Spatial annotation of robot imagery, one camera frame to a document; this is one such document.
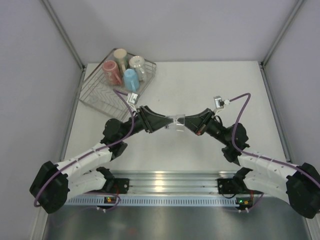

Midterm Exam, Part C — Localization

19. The aluminium frame post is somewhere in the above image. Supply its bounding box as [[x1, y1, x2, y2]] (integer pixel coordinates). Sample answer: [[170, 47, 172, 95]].
[[259, 0, 307, 70], [39, 0, 85, 71]]

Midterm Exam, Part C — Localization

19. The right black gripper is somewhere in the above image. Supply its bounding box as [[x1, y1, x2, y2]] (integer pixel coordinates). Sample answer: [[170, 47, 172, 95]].
[[178, 108, 231, 146]]

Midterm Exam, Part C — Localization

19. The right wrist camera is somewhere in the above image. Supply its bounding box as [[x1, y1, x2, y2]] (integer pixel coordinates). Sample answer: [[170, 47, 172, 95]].
[[213, 96, 230, 110]]

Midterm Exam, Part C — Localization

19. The beige ceramic mug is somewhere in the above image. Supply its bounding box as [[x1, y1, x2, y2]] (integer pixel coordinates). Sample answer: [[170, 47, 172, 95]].
[[113, 48, 129, 76]]

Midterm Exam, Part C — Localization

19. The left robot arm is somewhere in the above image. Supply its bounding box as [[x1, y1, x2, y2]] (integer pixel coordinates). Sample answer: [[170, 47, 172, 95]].
[[29, 106, 174, 214]]

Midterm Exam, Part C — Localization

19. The left aluminium frame post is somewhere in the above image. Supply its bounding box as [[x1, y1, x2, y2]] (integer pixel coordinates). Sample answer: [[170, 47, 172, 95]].
[[39, 0, 85, 71]]

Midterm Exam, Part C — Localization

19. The white mug orange inside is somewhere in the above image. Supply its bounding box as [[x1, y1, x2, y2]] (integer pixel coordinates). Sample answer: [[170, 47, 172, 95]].
[[129, 55, 147, 82]]

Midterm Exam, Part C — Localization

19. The clear glass cup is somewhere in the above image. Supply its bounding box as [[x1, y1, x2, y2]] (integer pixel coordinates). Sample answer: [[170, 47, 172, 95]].
[[165, 114, 186, 132]]

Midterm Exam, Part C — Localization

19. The wire dish rack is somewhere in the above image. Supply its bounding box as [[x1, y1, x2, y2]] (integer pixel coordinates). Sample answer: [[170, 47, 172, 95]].
[[78, 48, 158, 118]]

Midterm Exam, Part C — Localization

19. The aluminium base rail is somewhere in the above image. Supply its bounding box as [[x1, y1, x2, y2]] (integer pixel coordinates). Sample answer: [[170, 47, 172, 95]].
[[111, 170, 235, 197]]

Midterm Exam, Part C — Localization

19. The light blue mug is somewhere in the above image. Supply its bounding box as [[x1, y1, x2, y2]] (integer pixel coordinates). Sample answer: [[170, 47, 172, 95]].
[[123, 68, 140, 93]]

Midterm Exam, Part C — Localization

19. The perforated cable tray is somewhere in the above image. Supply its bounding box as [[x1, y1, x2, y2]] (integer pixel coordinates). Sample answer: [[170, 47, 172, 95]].
[[65, 195, 239, 207]]

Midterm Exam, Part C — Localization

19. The right aluminium frame post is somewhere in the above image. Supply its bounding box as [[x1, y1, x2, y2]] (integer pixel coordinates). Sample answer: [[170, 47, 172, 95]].
[[259, 0, 307, 70]]

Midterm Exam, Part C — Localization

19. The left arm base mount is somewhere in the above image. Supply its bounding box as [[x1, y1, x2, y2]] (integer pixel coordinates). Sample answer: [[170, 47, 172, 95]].
[[90, 166, 130, 195]]

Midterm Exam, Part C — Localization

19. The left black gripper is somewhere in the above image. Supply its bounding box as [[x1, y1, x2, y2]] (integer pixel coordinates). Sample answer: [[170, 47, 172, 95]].
[[119, 105, 173, 141]]

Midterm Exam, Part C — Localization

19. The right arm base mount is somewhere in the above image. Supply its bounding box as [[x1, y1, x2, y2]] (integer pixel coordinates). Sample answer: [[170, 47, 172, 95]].
[[217, 167, 252, 195]]

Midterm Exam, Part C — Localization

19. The pink cartoon mug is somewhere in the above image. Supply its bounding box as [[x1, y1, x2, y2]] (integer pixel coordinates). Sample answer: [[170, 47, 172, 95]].
[[102, 60, 123, 86]]

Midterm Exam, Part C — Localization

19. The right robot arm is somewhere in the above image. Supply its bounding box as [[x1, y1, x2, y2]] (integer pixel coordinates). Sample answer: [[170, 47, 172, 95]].
[[184, 108, 320, 219]]

